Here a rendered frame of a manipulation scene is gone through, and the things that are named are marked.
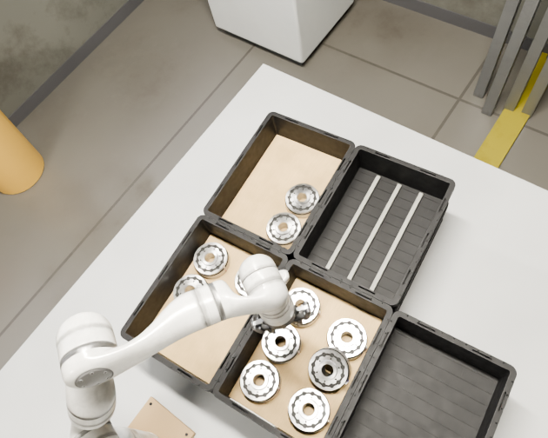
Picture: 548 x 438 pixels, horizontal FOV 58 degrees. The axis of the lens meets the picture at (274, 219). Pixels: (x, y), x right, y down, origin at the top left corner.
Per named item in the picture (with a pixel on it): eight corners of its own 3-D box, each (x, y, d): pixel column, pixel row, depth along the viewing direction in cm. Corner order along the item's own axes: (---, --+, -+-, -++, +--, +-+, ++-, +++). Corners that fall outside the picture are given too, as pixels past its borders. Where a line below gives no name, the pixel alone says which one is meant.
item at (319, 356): (335, 398, 123) (335, 399, 122) (301, 374, 126) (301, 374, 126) (356, 364, 122) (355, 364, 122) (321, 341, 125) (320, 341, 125)
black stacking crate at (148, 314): (221, 398, 131) (210, 393, 121) (136, 344, 141) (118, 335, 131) (294, 272, 143) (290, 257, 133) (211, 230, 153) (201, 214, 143)
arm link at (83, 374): (221, 314, 81) (203, 273, 86) (54, 381, 75) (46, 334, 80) (226, 337, 88) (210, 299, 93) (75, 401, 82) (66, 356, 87)
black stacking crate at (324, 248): (391, 319, 133) (395, 308, 123) (296, 271, 143) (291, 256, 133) (450, 202, 146) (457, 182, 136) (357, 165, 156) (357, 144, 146)
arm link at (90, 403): (50, 313, 81) (62, 384, 98) (59, 365, 75) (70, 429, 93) (109, 300, 85) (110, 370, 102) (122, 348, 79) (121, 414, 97)
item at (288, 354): (288, 368, 127) (287, 368, 127) (255, 349, 131) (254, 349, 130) (306, 334, 130) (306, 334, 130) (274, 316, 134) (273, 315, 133)
